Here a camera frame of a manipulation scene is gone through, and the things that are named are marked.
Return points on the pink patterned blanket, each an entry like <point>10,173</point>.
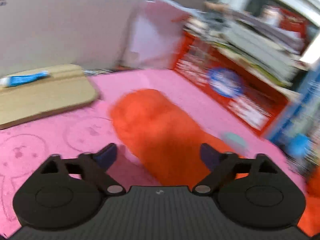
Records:
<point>62,135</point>

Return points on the wooden board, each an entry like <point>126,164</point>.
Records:
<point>45,100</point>

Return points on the red plastic crate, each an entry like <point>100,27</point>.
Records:
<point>225,85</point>

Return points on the white paper bag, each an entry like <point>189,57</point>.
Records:
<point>155,35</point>

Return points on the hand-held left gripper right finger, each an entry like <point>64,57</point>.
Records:
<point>211,156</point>

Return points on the row of colourful books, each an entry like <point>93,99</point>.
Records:
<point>297,110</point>

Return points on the blue white tube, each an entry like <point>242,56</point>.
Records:
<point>25,79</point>

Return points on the small blue plush ball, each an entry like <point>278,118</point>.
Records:
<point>300,146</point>

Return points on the small pastel toy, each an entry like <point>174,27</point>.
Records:
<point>235,141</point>

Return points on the orange puffer jacket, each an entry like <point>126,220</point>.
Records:
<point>155,130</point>

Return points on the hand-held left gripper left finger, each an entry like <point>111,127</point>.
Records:
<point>107,156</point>

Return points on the stack of paper workbooks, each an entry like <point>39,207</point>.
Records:
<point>250,42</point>

